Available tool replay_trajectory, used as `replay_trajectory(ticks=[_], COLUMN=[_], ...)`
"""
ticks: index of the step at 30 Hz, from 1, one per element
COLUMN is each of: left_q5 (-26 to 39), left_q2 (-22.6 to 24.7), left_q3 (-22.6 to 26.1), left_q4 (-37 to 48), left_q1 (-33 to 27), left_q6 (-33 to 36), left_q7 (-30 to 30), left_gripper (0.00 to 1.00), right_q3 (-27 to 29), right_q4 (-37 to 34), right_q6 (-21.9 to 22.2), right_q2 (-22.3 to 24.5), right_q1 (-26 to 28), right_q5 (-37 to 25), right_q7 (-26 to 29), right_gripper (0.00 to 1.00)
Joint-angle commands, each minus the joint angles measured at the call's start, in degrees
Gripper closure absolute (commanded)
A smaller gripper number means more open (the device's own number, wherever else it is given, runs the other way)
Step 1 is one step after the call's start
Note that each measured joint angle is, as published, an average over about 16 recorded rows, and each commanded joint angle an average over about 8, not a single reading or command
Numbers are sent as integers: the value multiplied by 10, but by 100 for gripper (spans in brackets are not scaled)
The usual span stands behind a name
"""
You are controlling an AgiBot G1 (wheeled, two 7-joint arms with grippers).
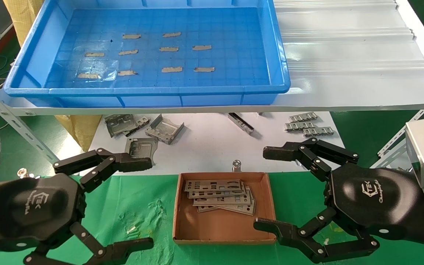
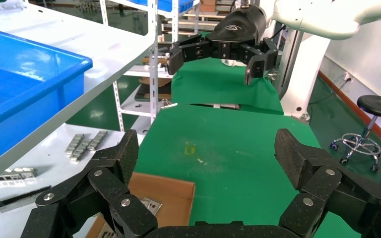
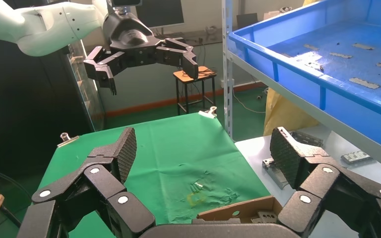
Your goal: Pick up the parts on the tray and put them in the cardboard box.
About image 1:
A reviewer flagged clear tape film patch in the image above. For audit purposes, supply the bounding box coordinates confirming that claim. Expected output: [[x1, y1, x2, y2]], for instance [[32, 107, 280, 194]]
[[96, 68, 119, 82]]

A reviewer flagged toothed metal connector strip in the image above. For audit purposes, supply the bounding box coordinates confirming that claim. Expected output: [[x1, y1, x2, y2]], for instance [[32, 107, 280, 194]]
[[303, 127, 335, 137], [289, 112, 318, 122], [285, 122, 316, 132]]

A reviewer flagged folded metal tray bracket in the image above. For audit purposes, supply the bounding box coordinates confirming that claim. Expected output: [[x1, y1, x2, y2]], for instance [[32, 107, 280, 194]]
[[145, 114, 185, 145]]

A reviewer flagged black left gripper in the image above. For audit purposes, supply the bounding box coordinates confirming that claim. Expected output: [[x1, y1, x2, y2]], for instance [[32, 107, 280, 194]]
[[0, 148, 155, 265]]

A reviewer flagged green cloth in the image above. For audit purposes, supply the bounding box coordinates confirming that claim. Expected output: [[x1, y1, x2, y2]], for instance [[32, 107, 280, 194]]
[[0, 173, 424, 265]]

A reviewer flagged blue plastic tray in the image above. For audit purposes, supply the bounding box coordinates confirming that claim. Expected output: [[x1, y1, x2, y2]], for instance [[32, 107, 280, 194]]
[[3, 0, 291, 108]]

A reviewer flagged slotted steel shelf post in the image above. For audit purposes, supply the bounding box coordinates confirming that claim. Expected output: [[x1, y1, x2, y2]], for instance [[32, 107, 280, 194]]
[[0, 75, 61, 164], [377, 107, 424, 170]]

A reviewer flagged brown cardboard box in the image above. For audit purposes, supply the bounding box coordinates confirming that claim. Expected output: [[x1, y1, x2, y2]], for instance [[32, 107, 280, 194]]
[[173, 172, 277, 245]]

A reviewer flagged flat stamped metal plate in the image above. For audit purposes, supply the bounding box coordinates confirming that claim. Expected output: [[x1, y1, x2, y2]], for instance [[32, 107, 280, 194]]
[[124, 137, 159, 166]]

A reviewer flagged white metal shelf board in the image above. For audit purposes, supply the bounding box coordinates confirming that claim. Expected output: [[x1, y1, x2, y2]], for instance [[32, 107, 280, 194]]
[[0, 0, 424, 116]]

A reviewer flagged long narrow metal bracket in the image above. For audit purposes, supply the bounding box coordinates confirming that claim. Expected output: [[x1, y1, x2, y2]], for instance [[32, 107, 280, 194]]
[[228, 113, 255, 135]]

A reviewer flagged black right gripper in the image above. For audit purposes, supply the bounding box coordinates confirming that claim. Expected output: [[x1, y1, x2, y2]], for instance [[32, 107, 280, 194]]
[[253, 137, 424, 264]]

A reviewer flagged small grey metal part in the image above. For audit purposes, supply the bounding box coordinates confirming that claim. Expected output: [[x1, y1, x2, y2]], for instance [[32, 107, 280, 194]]
[[126, 116, 151, 137]]

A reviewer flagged yellow woven sack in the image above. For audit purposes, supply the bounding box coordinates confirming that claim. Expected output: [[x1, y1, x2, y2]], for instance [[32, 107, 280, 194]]
[[3, 0, 102, 152]]

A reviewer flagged grey stamped metal bracket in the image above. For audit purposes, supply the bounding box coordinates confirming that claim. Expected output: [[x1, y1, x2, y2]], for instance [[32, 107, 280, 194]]
[[104, 114, 139, 138]]

